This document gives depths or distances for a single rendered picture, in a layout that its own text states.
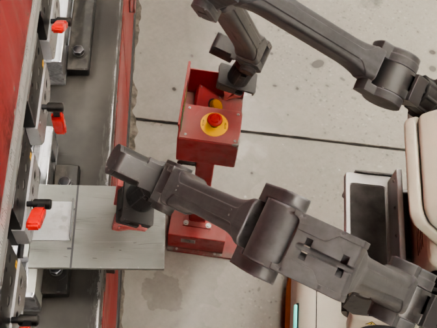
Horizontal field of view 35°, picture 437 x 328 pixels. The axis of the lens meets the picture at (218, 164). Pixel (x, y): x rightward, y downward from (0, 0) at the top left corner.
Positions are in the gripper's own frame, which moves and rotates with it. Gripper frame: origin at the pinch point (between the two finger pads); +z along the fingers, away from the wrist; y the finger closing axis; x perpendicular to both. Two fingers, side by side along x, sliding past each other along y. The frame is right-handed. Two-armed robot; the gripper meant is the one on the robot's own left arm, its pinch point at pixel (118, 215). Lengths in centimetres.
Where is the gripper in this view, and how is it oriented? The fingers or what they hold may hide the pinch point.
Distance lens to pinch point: 137.9
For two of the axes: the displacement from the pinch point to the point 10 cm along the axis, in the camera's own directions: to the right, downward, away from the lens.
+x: 8.3, 2.7, 4.8
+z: -5.5, 4.2, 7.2
